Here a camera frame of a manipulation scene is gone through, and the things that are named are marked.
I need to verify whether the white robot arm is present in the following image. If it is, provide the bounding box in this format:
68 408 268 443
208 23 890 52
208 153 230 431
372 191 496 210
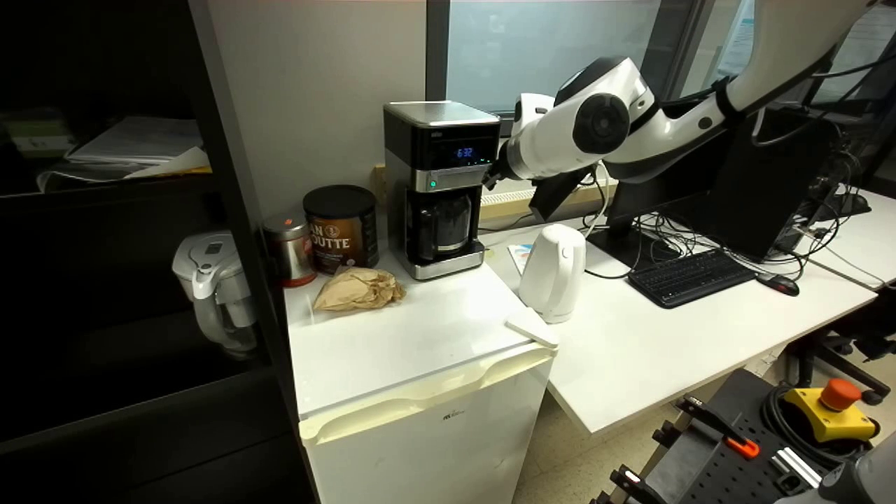
485 0 874 184

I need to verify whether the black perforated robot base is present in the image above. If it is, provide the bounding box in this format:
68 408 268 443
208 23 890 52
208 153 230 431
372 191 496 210
591 371 892 504

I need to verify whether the stack of papers on shelf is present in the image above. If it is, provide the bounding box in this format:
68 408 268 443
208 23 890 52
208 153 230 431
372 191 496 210
36 114 213 193

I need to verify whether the black computer monitor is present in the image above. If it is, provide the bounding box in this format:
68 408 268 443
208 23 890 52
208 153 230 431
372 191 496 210
591 107 836 265

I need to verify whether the black shelving unit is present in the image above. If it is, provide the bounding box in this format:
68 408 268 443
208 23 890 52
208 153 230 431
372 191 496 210
0 0 313 504

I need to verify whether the brown paper filter stack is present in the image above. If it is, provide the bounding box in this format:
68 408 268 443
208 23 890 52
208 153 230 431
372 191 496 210
313 269 402 312

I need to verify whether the orange handled tool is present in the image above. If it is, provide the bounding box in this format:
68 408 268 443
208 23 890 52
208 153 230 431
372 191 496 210
681 396 761 462

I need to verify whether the white mini fridge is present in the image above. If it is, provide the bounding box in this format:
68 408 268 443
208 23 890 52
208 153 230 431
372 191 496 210
282 265 556 504

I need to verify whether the dark coffee canister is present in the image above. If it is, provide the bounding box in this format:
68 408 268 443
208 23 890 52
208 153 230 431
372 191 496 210
302 184 377 273

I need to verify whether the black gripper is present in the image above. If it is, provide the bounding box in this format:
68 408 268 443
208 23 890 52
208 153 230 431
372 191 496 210
485 147 512 186

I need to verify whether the blue white leaflet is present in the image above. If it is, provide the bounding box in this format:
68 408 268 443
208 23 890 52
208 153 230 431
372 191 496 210
506 242 533 270

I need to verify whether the yellow emergency stop button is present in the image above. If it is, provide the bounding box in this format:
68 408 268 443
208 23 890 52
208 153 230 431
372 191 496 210
785 377 880 443

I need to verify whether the black computer mouse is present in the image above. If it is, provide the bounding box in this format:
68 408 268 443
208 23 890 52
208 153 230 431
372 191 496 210
755 273 801 296

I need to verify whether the small red white can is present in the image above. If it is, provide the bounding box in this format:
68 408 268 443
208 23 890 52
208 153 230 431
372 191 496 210
281 217 317 284

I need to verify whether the black silver coffeemaker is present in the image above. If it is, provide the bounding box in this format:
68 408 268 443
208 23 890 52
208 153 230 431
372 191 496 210
383 100 500 280

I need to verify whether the black keyboard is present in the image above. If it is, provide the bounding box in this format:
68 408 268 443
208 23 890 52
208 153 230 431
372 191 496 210
626 252 752 307

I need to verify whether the white water filter pitcher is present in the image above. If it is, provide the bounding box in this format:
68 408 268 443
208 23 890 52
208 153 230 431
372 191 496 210
171 228 257 356

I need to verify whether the white electric kettle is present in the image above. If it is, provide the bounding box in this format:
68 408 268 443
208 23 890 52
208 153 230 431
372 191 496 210
519 224 584 324

